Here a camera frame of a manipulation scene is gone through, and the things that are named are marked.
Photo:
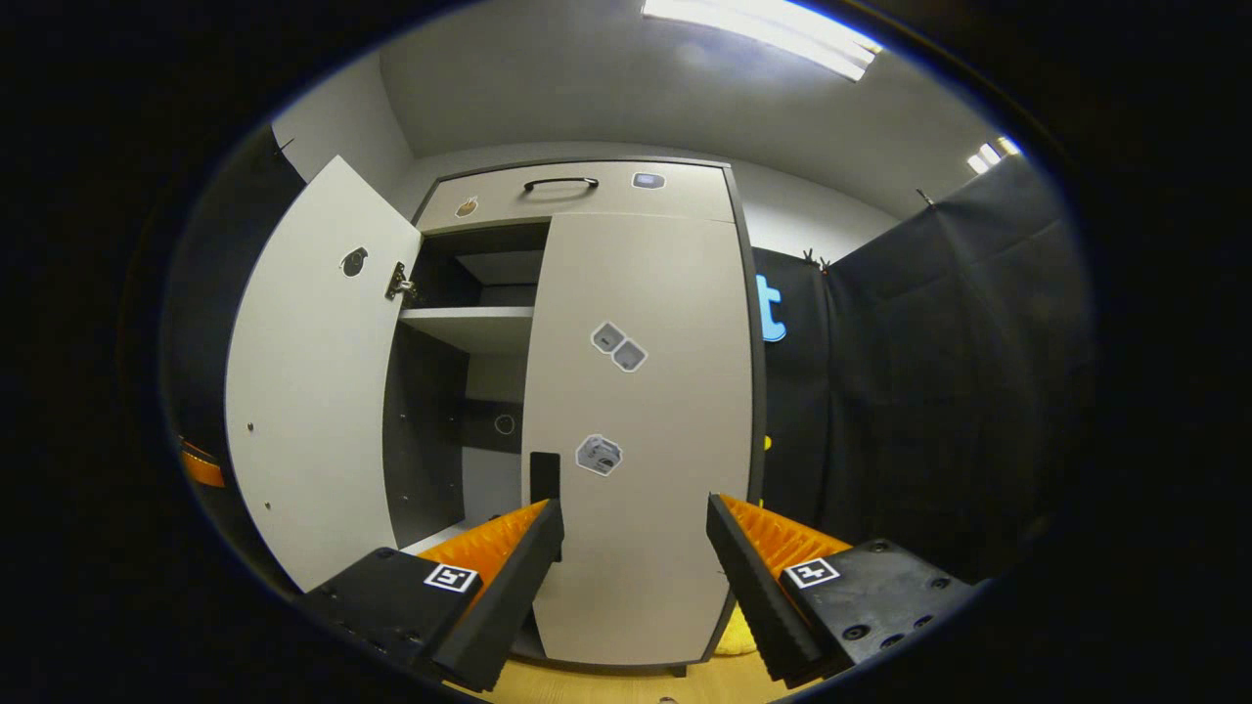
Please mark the metal door hinge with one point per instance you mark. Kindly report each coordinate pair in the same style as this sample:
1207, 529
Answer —
399, 284

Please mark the white cabinet door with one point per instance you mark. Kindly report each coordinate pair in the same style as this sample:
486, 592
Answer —
665, 411
313, 391

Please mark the small ceiling light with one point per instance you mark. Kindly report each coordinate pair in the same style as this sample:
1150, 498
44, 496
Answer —
990, 154

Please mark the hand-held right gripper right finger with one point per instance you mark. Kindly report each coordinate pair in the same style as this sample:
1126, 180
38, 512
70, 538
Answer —
758, 596

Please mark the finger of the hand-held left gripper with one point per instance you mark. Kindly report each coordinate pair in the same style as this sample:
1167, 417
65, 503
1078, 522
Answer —
201, 467

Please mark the long ceiling light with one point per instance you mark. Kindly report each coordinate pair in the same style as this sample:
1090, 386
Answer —
763, 34

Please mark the beige cabinet drawer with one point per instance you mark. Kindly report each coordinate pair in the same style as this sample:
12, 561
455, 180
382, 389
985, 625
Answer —
606, 200

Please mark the white shoe cabinet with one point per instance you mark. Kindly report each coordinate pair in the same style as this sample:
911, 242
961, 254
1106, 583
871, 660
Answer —
636, 293

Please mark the yellow object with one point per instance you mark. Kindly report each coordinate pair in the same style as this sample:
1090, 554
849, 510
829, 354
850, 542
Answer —
738, 636

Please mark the white cabinet shelf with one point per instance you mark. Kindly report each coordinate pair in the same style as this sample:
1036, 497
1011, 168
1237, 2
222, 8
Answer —
469, 323
440, 536

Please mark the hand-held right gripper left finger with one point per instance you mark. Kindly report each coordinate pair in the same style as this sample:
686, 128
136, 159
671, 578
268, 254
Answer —
509, 596

